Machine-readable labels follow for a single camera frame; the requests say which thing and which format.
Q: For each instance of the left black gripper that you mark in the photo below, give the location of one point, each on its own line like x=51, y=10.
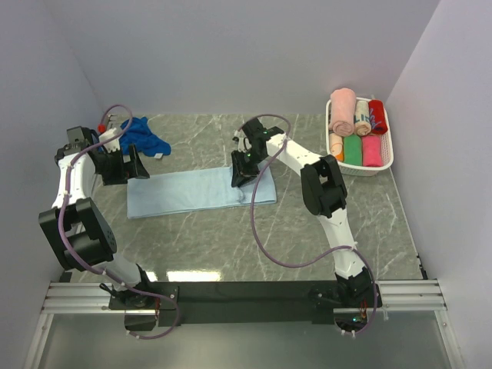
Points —
x=133, y=168

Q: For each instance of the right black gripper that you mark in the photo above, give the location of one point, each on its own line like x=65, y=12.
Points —
x=241, y=174

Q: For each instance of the light blue towel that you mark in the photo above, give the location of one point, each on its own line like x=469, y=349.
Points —
x=185, y=191

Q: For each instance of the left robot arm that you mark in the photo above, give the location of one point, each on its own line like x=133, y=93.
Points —
x=76, y=230

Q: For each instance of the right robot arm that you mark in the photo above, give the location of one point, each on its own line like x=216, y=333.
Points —
x=324, y=194

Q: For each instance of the dark blue crumpled towel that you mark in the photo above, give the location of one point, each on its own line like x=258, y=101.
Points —
x=143, y=139

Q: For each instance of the cream orange rolled towel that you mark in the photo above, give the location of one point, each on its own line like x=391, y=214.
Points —
x=336, y=146

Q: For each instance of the green rolled towel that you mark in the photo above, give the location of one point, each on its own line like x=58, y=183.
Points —
x=352, y=146

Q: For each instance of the pink rolled towel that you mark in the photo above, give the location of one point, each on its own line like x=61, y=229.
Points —
x=343, y=103

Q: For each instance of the beige rolled towel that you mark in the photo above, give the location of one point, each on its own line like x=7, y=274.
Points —
x=362, y=122

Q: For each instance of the magenta rolled towel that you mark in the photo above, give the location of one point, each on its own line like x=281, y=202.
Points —
x=371, y=151

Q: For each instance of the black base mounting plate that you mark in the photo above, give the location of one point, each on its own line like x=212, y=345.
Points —
x=224, y=302

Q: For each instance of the red rolled towel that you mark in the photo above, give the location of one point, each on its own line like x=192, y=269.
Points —
x=377, y=117

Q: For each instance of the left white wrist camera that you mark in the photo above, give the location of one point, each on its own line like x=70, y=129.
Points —
x=109, y=133

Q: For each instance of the aluminium rail frame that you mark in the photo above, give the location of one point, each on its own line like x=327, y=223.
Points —
x=393, y=296

